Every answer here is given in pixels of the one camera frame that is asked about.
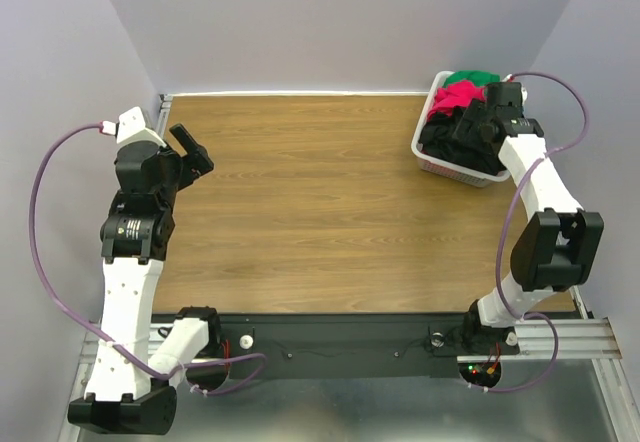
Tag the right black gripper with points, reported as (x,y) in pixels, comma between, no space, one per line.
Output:
(470,119)

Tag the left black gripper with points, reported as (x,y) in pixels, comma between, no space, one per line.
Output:
(195,163)

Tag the black t shirt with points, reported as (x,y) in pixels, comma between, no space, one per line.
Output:
(437,141)

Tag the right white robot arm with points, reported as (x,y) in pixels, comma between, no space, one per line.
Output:
(556,249)

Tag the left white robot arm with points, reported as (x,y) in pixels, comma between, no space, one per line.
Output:
(131,390)

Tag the pink t shirt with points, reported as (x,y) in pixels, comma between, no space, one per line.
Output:
(457,95)

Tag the green t shirt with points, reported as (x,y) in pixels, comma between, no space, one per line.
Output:
(477,78)

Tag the white plastic laundry basket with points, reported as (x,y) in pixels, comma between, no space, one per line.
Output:
(440,167)

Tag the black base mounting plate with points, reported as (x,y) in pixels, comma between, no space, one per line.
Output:
(335,346)

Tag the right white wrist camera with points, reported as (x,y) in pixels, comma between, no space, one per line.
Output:
(524,93)

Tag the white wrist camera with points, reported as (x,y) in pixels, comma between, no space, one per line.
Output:
(132,127)
(524,93)

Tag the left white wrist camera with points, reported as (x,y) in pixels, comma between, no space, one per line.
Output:
(132,127)

